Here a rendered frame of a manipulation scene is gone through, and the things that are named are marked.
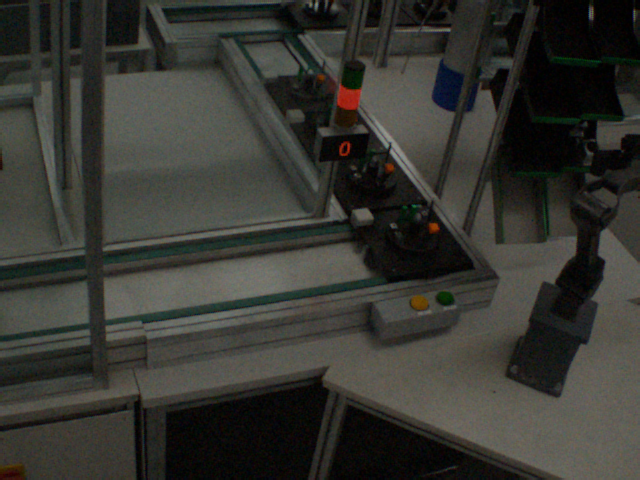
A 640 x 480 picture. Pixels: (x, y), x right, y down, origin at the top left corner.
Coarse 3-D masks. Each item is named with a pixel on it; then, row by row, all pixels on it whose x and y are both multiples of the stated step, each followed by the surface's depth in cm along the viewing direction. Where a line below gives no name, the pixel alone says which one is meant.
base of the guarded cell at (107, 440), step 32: (128, 384) 177; (0, 416) 164; (32, 416) 168; (64, 416) 174; (96, 416) 176; (128, 416) 179; (0, 448) 171; (32, 448) 174; (64, 448) 178; (96, 448) 182; (128, 448) 187
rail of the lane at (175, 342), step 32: (384, 288) 198; (416, 288) 200; (448, 288) 202; (480, 288) 208; (192, 320) 181; (224, 320) 183; (256, 320) 184; (288, 320) 187; (320, 320) 191; (352, 320) 196; (160, 352) 178; (192, 352) 182; (224, 352) 186
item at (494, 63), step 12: (504, 0) 301; (516, 0) 294; (528, 0) 288; (504, 12) 302; (516, 12) 296; (492, 48) 314; (504, 48) 306; (492, 60) 315; (504, 60) 308; (636, 72) 292; (624, 84) 294; (636, 84) 296; (624, 96) 298; (636, 96) 300; (624, 108) 302; (636, 108) 305
